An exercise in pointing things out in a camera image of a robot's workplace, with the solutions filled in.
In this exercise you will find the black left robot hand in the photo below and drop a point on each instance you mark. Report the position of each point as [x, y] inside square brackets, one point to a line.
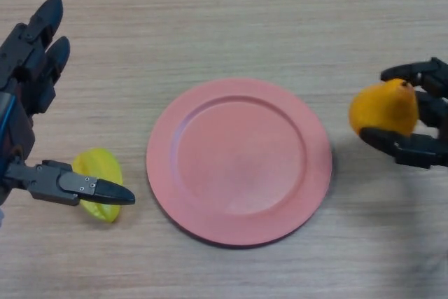
[14, 110]

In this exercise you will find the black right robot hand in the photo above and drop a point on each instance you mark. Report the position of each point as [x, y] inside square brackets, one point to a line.
[420, 152]

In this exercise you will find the yellow pear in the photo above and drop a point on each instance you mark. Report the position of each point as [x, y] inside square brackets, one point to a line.
[381, 106]

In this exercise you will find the pink round plate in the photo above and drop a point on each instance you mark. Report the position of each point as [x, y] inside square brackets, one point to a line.
[239, 162]

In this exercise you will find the yellow starfruit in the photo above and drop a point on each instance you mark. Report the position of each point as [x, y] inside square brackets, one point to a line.
[101, 164]

